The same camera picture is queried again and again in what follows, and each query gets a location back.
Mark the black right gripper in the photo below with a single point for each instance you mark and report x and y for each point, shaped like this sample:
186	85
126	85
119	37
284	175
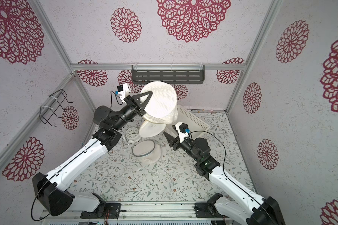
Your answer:
178	142

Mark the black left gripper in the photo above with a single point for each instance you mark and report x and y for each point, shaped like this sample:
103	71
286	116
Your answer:
131	103

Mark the white mesh bag blue trim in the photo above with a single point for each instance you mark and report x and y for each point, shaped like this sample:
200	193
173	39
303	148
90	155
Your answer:
148	152

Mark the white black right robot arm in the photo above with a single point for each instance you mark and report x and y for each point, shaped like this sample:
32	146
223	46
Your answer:
248	207

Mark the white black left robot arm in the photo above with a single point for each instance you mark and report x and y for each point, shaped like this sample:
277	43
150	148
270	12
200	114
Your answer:
52	189

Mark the white perforated plastic basket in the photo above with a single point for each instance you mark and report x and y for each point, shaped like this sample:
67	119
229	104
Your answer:
194	123

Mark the white round alarm clock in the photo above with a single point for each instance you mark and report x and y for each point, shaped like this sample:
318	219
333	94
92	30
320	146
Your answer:
131	136

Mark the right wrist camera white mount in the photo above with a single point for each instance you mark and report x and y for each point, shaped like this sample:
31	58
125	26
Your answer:
183	131

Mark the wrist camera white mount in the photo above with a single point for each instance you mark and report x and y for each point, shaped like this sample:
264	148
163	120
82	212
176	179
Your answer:
123	91
183	131

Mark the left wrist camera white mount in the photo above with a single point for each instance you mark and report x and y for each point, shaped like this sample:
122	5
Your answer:
123	91

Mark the dark grey wall shelf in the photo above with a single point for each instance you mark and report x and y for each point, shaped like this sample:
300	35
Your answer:
170	76

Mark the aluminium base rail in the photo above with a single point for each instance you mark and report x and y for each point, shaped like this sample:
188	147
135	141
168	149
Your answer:
150	211

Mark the black wire wall rack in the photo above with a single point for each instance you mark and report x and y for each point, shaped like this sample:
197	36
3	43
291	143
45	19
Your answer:
47	112

